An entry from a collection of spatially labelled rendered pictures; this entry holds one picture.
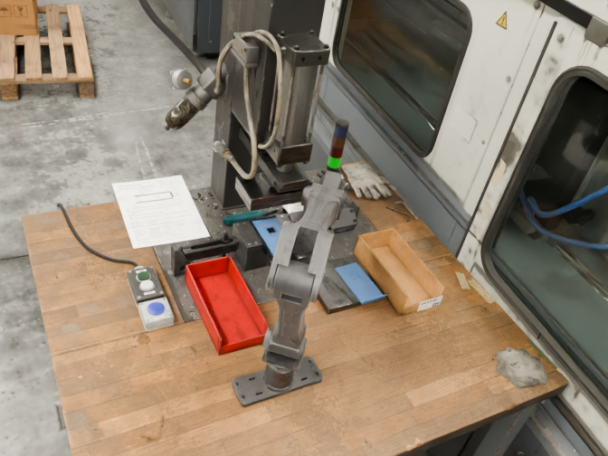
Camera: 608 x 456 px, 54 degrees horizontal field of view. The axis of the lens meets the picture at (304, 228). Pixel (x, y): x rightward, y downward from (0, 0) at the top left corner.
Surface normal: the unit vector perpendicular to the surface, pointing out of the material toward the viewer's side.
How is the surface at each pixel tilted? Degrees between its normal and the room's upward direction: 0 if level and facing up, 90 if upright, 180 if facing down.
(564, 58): 90
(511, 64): 90
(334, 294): 0
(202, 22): 90
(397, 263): 0
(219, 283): 0
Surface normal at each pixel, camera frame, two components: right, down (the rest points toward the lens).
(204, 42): 0.38, 0.63
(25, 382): 0.15, -0.76
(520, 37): -0.91, 0.14
